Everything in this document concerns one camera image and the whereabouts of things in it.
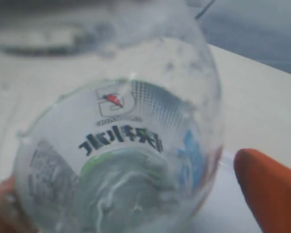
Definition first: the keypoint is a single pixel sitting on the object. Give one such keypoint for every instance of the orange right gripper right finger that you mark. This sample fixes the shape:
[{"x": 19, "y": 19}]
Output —
[{"x": 266, "y": 187}]

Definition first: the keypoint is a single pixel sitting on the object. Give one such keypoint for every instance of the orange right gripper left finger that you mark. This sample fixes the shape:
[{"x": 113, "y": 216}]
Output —
[{"x": 12, "y": 218}]

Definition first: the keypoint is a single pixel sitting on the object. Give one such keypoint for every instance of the clear lime drink bottle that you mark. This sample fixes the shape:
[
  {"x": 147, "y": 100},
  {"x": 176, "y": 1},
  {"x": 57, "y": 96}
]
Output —
[{"x": 111, "y": 114}]

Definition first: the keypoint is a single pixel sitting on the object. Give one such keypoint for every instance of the white plastic tray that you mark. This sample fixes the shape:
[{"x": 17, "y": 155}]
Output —
[{"x": 225, "y": 210}]

